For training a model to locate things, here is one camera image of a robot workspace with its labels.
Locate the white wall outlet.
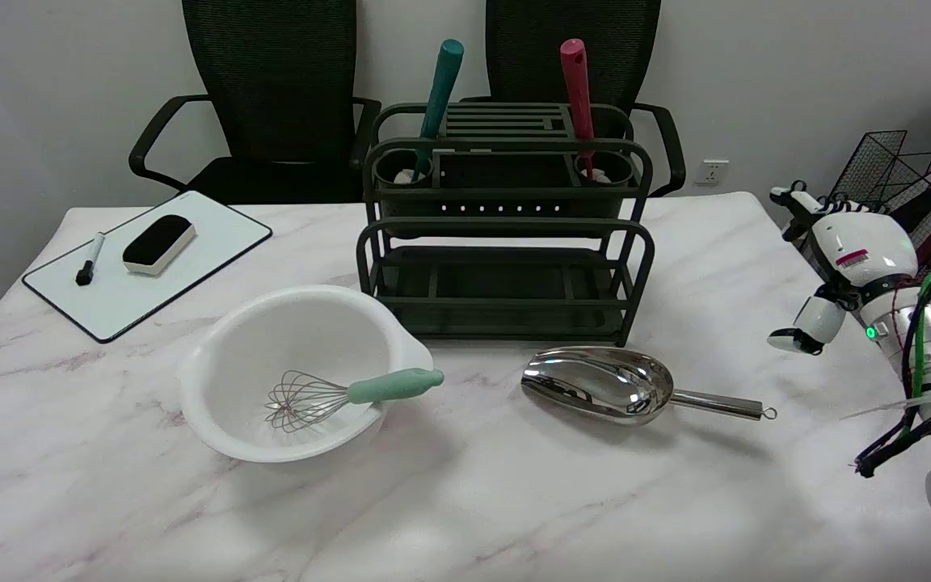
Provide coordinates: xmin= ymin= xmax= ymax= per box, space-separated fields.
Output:
xmin=693 ymin=159 xmax=731 ymax=188

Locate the whisk with mint handle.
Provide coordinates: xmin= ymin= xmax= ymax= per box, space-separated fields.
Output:
xmin=264 ymin=368 xmax=445 ymax=435

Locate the white zip tie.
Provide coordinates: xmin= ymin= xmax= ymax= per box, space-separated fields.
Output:
xmin=840 ymin=394 xmax=931 ymax=422

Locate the shiny steel scoop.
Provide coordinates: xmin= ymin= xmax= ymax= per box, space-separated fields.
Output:
xmin=520 ymin=346 xmax=779 ymax=428

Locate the black and white eraser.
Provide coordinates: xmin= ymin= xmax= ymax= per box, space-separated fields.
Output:
xmin=122 ymin=214 xmax=197 ymax=277

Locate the green robot cable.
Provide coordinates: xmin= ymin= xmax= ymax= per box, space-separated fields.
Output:
xmin=902 ymin=270 xmax=931 ymax=441

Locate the dark green dish rack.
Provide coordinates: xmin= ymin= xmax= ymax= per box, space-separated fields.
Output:
xmin=356 ymin=101 xmax=657 ymax=348

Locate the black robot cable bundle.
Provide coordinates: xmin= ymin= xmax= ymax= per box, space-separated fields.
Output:
xmin=853 ymin=279 xmax=931 ymax=479

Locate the black whiteboard marker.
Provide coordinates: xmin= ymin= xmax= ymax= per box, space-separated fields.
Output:
xmin=74 ymin=232 xmax=108 ymax=287

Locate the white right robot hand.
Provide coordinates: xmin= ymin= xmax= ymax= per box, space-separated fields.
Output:
xmin=768 ymin=181 xmax=920 ymax=356

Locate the black mesh office chair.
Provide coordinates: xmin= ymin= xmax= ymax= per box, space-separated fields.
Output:
xmin=128 ymin=0 xmax=384 ymax=205
xmin=459 ymin=0 xmax=688 ymax=200

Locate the pink sponge bottle brush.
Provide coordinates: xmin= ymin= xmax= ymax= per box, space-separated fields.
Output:
xmin=559 ymin=38 xmax=633 ymax=186

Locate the teal sponge bottle brush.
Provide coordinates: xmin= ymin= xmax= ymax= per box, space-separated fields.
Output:
xmin=394 ymin=39 xmax=466 ymax=186

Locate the small whiteboard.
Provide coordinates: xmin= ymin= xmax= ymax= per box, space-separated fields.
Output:
xmin=22 ymin=190 xmax=274 ymax=344

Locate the black wire mesh basket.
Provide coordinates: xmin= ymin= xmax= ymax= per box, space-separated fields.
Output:
xmin=793 ymin=129 xmax=931 ymax=365

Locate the white mixing bowl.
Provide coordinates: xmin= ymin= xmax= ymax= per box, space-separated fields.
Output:
xmin=177 ymin=285 xmax=436 ymax=465

